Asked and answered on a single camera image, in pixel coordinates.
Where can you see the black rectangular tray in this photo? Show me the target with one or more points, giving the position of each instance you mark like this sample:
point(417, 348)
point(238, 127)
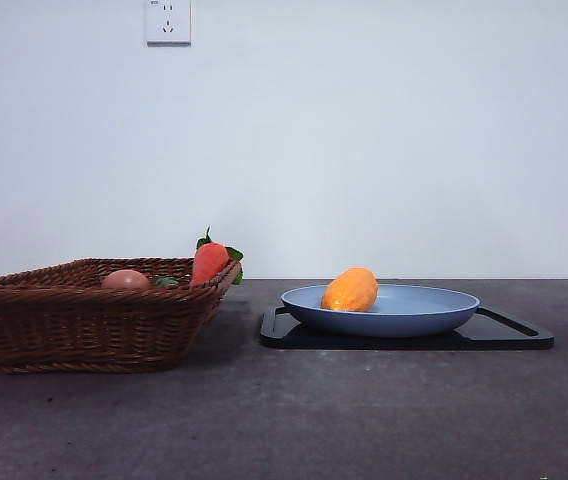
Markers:
point(504, 341)

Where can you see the pinkish brown egg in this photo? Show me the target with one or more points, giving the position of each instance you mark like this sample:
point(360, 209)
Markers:
point(125, 280)

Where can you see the green cucumber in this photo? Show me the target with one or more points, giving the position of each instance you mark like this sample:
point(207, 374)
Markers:
point(165, 282)

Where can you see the blue round plate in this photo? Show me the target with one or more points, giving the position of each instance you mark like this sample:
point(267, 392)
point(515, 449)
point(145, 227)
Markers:
point(414, 320)

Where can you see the orange carrot with green leaves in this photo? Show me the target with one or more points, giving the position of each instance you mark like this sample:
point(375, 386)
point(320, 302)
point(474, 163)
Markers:
point(208, 262)

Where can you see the brown wicker basket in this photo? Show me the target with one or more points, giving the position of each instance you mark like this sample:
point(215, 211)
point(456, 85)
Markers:
point(89, 325)

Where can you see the white wall socket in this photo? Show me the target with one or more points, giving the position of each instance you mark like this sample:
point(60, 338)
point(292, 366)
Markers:
point(169, 22)

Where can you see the yellow-orange corn cob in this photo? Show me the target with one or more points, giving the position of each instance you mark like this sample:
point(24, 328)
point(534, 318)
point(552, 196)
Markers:
point(351, 292)

